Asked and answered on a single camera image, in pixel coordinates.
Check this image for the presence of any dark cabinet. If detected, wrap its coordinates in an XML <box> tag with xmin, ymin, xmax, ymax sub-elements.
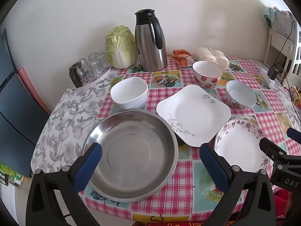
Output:
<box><xmin>0</xmin><ymin>28</ymin><xmax>51</xmax><ymax>178</ymax></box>

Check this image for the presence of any white power strip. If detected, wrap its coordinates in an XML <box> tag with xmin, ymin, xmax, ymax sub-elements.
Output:
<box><xmin>260</xmin><ymin>67</ymin><xmax>275</xmax><ymax>86</ymax></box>

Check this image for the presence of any colourful printed packet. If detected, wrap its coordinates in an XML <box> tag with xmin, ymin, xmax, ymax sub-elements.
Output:
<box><xmin>290</xmin><ymin>83</ymin><xmax>301</xmax><ymax>111</ymax></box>

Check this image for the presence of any black charger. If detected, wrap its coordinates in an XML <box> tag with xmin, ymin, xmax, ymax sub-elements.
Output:
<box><xmin>268</xmin><ymin>65</ymin><xmax>280</xmax><ymax>80</ymax></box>

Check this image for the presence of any grey floral cloth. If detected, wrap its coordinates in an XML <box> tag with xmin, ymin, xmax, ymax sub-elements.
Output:
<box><xmin>30</xmin><ymin>67</ymin><xmax>298</xmax><ymax>173</ymax></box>

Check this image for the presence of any green printed carton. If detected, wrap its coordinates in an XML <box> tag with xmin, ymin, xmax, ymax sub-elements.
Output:
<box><xmin>0</xmin><ymin>161</ymin><xmax>31</xmax><ymax>189</ymax></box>

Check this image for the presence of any pink board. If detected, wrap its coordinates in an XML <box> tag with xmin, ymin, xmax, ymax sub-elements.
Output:
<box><xmin>17</xmin><ymin>67</ymin><xmax>51</xmax><ymax>116</ymax></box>

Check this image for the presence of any stainless steel basin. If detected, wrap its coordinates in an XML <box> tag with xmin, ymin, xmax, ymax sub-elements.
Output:
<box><xmin>82</xmin><ymin>109</ymin><xmax>179</xmax><ymax>203</ymax></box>

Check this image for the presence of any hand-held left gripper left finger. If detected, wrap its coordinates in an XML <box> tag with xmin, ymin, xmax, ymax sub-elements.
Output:
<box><xmin>26</xmin><ymin>142</ymin><xmax>104</xmax><ymax>226</ymax></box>

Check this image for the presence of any glass pitcher dark handle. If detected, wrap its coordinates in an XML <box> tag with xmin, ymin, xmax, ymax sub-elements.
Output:
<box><xmin>69</xmin><ymin>59</ymin><xmax>91</xmax><ymax>89</ymax></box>

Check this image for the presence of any strawberry print bowl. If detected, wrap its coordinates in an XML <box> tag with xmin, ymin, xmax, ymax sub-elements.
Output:
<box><xmin>192</xmin><ymin>61</ymin><xmax>224</xmax><ymax>89</ymax></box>

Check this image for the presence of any napa cabbage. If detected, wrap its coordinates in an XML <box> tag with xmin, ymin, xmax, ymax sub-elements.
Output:
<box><xmin>105</xmin><ymin>26</ymin><xmax>138</xmax><ymax>69</ymax></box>

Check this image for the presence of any stainless steel thermos jug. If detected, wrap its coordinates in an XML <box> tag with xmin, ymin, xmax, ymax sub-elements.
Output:
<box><xmin>135</xmin><ymin>9</ymin><xmax>168</xmax><ymax>72</ymax></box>

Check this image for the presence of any small floral bowl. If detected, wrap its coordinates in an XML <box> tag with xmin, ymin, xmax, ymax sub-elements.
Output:
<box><xmin>226</xmin><ymin>80</ymin><xmax>257</xmax><ymax>110</ymax></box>

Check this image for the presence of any orange snack packet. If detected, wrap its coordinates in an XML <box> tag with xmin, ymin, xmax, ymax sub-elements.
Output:
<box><xmin>172</xmin><ymin>49</ymin><xmax>192</xmax><ymax>66</ymax></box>

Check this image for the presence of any white square plate grey print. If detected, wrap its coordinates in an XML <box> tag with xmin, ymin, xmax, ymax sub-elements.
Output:
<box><xmin>156</xmin><ymin>84</ymin><xmax>231</xmax><ymax>147</ymax></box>

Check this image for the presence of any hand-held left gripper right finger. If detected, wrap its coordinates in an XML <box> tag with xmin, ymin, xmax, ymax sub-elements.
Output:
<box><xmin>199</xmin><ymin>142</ymin><xmax>277</xmax><ymax>226</ymax></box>

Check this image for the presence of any white square bowl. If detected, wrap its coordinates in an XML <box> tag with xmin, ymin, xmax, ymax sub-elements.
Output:
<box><xmin>110</xmin><ymin>76</ymin><xmax>148</xmax><ymax>110</ymax></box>

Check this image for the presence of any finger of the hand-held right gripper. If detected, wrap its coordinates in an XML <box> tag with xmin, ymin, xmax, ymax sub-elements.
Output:
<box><xmin>286</xmin><ymin>127</ymin><xmax>301</xmax><ymax>144</ymax></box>
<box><xmin>259</xmin><ymin>137</ymin><xmax>288</xmax><ymax>160</ymax></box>

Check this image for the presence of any cream wooden shelf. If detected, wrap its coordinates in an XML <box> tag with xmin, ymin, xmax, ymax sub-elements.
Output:
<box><xmin>263</xmin><ymin>28</ymin><xmax>294</xmax><ymax>76</ymax></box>

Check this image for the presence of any red patterned cloth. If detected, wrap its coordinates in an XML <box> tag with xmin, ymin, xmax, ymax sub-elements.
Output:
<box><xmin>141</xmin><ymin>188</ymin><xmax>298</xmax><ymax>226</ymax></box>

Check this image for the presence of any white tray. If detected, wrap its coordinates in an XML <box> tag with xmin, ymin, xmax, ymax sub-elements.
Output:
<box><xmin>76</xmin><ymin>67</ymin><xmax>112</xmax><ymax>90</ymax></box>

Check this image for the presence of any pink checkered tablecloth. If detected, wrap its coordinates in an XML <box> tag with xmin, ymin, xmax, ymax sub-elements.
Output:
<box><xmin>79</xmin><ymin>56</ymin><xmax>301</xmax><ymax>223</ymax></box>

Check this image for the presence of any black charger cable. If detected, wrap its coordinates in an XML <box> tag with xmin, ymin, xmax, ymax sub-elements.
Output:
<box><xmin>274</xmin><ymin>20</ymin><xmax>296</xmax><ymax>67</ymax></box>

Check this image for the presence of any bag of steamed buns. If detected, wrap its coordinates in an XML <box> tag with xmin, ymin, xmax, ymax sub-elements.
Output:
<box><xmin>196</xmin><ymin>47</ymin><xmax>230</xmax><ymax>71</ymax></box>

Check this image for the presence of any white lattice basket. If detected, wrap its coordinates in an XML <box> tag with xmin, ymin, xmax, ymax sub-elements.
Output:
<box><xmin>290</xmin><ymin>27</ymin><xmax>301</xmax><ymax>77</ymax></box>

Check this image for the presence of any pink floral round plate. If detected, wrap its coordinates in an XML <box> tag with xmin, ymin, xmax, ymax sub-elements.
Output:
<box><xmin>214</xmin><ymin>119</ymin><xmax>271</xmax><ymax>173</ymax></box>

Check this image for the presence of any pale floral bag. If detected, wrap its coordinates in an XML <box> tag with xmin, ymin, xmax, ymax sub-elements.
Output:
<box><xmin>263</xmin><ymin>7</ymin><xmax>295</xmax><ymax>37</ymax></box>

